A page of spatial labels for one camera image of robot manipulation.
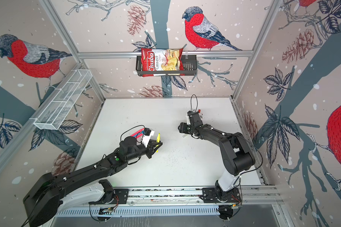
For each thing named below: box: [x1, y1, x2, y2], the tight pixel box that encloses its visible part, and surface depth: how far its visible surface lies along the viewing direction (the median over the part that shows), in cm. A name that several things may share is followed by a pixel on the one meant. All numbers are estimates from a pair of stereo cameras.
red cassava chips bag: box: [141, 47, 185, 78], surface depth 90 cm
